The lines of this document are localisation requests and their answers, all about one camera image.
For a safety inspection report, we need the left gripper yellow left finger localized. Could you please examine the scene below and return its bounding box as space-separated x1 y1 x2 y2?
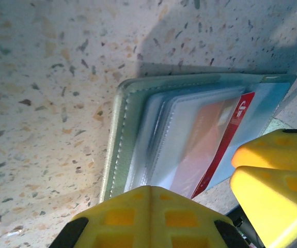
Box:
49 185 152 248

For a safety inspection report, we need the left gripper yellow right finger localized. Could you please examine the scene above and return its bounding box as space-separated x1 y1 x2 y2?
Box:
150 185 249 248

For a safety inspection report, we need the red credit card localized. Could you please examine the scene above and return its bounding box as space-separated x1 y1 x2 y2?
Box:
168 91 256 199

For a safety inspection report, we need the green leather card holder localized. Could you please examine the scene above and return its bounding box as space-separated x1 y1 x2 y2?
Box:
99 73 297 205

